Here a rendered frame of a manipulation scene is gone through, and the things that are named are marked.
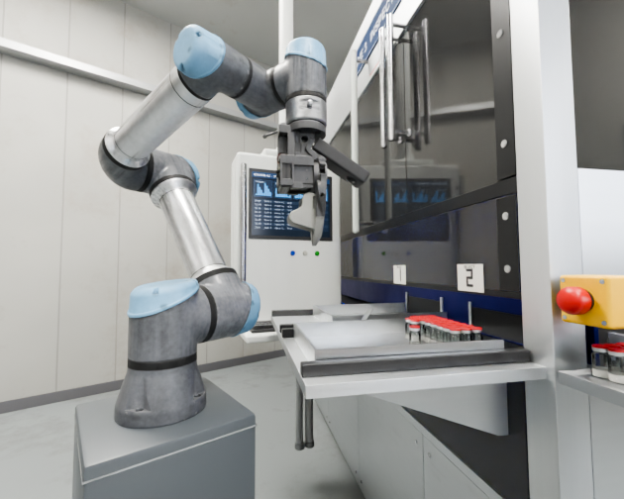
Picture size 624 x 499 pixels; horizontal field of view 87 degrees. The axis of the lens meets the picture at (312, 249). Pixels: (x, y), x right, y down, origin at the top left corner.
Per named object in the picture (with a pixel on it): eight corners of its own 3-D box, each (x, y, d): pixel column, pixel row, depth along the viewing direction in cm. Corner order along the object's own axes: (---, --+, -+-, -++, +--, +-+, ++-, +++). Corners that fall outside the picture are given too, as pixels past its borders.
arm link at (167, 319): (113, 354, 59) (115, 279, 59) (181, 341, 69) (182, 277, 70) (147, 366, 52) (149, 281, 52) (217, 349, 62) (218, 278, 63)
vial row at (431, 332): (416, 335, 78) (416, 315, 78) (465, 353, 60) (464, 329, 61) (408, 335, 78) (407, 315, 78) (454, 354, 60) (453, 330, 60)
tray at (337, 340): (426, 331, 83) (426, 317, 83) (504, 359, 57) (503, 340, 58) (293, 338, 77) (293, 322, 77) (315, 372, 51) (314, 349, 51)
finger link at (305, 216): (287, 246, 57) (287, 193, 58) (321, 246, 59) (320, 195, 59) (290, 244, 54) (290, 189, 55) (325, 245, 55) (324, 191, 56)
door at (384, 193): (359, 230, 148) (357, 104, 152) (408, 214, 103) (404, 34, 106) (358, 230, 148) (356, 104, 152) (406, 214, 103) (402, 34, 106)
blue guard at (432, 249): (312, 273, 249) (312, 249, 250) (523, 292, 59) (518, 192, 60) (312, 273, 249) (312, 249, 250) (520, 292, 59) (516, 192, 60)
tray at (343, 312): (404, 312, 119) (404, 302, 119) (447, 324, 93) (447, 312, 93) (312, 315, 112) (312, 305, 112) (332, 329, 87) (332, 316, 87)
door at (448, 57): (409, 214, 102) (405, 34, 106) (522, 175, 60) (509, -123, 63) (407, 214, 102) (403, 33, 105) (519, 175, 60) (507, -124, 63)
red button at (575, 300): (573, 312, 49) (572, 285, 49) (602, 316, 45) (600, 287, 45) (553, 313, 48) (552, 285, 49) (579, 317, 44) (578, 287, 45)
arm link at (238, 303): (188, 355, 65) (121, 168, 87) (245, 342, 77) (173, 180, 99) (220, 325, 60) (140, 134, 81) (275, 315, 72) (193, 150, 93)
